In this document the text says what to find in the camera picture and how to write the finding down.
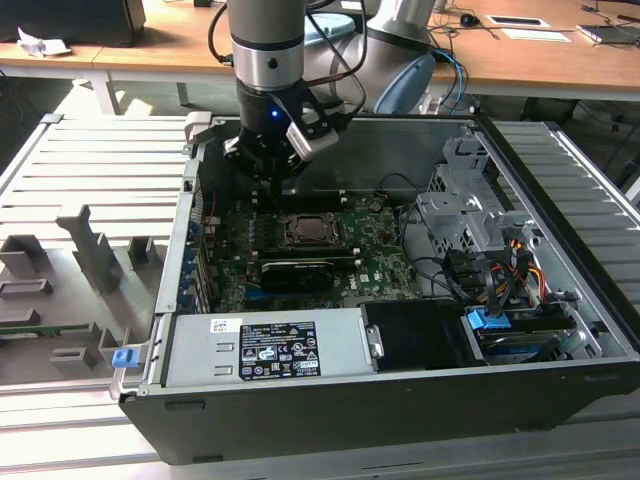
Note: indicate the green motherboard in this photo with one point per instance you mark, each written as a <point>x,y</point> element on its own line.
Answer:
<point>380,250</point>

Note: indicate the black RAM stick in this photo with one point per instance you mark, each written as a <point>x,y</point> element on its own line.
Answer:
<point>310,252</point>

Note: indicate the crumpled white paper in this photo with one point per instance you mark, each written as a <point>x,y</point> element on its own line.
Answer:
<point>42,45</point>

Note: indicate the green RAM stick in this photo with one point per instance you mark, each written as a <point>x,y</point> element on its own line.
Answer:
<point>45,330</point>

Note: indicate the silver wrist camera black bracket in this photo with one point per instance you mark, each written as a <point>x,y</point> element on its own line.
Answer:
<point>310,145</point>

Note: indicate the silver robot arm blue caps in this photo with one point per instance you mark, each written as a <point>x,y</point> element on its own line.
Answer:
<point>265,30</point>

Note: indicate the black box on desk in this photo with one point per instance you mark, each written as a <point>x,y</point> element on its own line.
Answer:
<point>75,20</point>

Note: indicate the white paper sheet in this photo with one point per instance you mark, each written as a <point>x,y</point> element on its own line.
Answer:
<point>535,35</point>

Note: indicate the wooden desk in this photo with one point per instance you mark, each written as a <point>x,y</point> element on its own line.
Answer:
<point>150,40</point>

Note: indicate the round coin battery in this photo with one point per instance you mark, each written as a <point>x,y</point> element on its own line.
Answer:
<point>376,203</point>

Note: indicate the black graphics card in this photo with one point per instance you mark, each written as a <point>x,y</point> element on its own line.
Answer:
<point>295,277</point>

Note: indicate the grey metal drive cage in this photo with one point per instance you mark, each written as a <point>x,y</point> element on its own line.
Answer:
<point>445,210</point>

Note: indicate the hard disk in blue carrier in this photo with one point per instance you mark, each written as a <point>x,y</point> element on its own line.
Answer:
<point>487,320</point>

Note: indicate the small black desk object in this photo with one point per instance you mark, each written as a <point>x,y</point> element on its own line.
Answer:
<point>201,3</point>

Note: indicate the black power supply label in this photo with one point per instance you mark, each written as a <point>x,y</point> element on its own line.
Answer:
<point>277,350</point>

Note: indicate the black computer mouse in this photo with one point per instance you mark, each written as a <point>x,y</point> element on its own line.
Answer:
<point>468,19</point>

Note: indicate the CPU socket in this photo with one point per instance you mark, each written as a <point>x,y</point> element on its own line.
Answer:
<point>312,243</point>

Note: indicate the black open PC case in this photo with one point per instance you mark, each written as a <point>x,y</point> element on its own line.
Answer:
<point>350,425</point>

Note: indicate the grey laptop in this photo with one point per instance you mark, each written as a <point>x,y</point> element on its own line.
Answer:
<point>607,32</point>

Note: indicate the grey power supply unit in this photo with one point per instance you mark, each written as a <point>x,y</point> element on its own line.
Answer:
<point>200,350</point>

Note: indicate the grey parts rack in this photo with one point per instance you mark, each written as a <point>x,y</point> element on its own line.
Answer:
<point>75,300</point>

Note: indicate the blue plastic case latch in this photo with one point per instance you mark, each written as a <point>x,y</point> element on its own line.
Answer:
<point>125,359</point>

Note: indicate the white framed desk grommet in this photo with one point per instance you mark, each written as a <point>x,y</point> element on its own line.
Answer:
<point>517,21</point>

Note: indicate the black plastic air shroud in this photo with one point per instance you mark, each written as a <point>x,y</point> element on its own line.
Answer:
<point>415,335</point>

